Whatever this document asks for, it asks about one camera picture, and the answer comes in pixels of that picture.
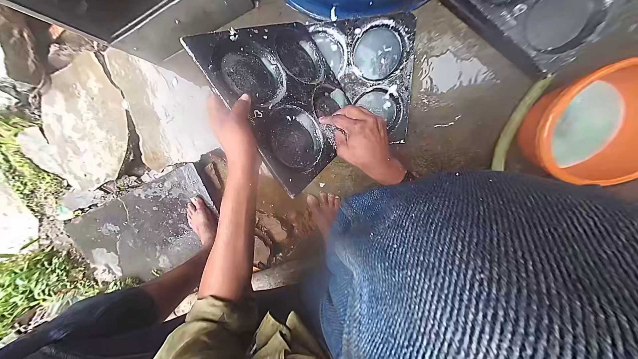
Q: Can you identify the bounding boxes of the person's right hand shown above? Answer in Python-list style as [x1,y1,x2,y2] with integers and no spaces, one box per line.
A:
[319,105,407,185]

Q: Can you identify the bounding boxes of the person's left hand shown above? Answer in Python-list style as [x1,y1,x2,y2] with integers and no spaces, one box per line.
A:
[208,93,260,166]

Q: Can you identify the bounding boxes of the black four-well pan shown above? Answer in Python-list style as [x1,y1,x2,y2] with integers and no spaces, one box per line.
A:
[180,21,352,198]
[305,12,417,144]

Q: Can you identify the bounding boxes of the grey scouring pad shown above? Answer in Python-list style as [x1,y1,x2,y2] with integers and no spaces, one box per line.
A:
[319,122,348,148]

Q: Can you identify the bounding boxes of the person's left forearm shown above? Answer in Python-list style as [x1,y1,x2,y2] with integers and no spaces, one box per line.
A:
[198,157,261,302]

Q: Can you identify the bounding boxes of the pale stone slab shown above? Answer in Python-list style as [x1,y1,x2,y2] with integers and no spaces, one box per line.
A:
[18,51,129,191]
[104,47,227,172]

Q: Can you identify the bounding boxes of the blue plastic basin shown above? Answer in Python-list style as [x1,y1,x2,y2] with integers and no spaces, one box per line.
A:
[285,0,431,21]

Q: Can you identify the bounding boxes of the grey stone slab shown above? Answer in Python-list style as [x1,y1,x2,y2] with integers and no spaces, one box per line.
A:
[65,163,219,283]

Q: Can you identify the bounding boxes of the black pan with round well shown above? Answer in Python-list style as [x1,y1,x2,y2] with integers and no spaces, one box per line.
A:
[441,0,638,79]

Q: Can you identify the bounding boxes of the black metal tray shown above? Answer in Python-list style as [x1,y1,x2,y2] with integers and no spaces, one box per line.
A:
[0,0,182,46]

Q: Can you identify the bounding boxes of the orange plastic bucket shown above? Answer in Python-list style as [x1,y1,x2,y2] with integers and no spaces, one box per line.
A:
[517,57,638,186]

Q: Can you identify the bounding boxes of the person's legs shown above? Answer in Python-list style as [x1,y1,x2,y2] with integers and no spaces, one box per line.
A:
[0,171,638,359]

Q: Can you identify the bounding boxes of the green grass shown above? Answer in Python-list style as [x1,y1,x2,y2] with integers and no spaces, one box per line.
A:
[0,239,143,347]
[0,114,68,215]

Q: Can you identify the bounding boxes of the person's body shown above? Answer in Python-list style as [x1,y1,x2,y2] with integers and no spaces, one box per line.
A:
[251,311,332,359]

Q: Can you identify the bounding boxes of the white stone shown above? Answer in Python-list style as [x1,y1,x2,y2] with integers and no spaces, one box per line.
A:
[0,182,40,256]

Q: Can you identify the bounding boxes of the green hose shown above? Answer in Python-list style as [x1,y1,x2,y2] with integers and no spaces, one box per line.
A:
[491,75,554,172]

